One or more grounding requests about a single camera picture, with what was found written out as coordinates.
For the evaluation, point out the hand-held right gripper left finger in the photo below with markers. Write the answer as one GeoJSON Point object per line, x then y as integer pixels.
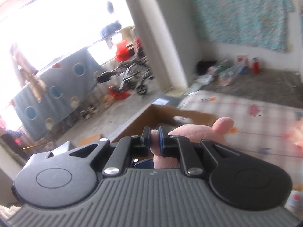
{"type": "Point", "coordinates": [147, 138]}

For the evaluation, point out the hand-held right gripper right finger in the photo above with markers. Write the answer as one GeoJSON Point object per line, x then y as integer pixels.
{"type": "Point", "coordinates": [162, 139]}

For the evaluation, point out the brown cardboard box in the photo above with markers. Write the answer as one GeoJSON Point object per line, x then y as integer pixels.
{"type": "Point", "coordinates": [163, 114]}

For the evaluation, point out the pink plush toy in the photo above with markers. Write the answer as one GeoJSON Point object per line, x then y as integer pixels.
{"type": "Point", "coordinates": [191, 132]}

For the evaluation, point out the red object on floor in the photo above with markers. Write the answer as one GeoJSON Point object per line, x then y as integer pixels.
{"type": "Point", "coordinates": [118, 93]}

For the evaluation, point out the wheelchair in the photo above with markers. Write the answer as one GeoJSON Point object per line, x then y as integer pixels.
{"type": "Point", "coordinates": [135, 71]}

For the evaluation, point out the black bag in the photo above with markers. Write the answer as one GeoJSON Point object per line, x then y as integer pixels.
{"type": "Point", "coordinates": [206, 66]}

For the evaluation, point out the checkered bed sheet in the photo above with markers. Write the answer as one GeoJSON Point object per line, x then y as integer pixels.
{"type": "Point", "coordinates": [255, 127]}

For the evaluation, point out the clear plastic bag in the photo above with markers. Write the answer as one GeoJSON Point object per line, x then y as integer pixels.
{"type": "Point", "coordinates": [230, 74]}

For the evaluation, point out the blue cloth with circles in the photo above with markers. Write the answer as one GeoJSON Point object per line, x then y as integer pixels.
{"type": "Point", "coordinates": [66, 85]}

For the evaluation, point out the red and white small box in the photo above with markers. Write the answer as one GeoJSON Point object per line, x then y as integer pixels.
{"type": "Point", "coordinates": [242, 61]}

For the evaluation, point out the red bottle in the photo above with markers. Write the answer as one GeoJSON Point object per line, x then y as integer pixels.
{"type": "Point", "coordinates": [255, 66]}

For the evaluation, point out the beige hanging cloth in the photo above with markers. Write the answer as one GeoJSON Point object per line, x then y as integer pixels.
{"type": "Point", "coordinates": [28, 71]}

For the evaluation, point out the teal floral wall cloth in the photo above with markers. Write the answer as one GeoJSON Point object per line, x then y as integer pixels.
{"type": "Point", "coordinates": [241, 11]}

